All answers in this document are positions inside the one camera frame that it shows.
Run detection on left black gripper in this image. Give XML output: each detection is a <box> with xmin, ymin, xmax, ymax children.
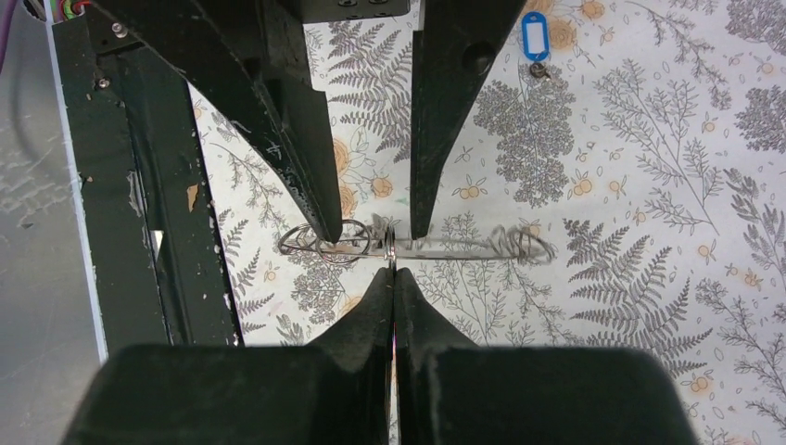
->
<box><xmin>94</xmin><ymin>0</ymin><xmax>526</xmax><ymax>242</ymax></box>

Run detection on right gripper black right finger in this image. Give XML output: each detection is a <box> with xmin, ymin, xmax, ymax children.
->
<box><xmin>393</xmin><ymin>268</ymin><xmax>475</xmax><ymax>444</ymax></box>

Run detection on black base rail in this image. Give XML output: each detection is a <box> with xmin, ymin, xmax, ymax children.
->
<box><xmin>51</xmin><ymin>1</ymin><xmax>243</xmax><ymax>359</ymax></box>

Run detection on blue key tag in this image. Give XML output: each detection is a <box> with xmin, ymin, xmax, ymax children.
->
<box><xmin>521</xmin><ymin>11</ymin><xmax>550</xmax><ymax>62</ymax></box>

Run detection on floral table mat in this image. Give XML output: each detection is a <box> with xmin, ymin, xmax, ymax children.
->
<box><xmin>189</xmin><ymin>1</ymin><xmax>785</xmax><ymax>444</ymax></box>

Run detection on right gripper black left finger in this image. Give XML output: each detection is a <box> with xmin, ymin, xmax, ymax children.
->
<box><xmin>304</xmin><ymin>268</ymin><xmax>395</xmax><ymax>444</ymax></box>

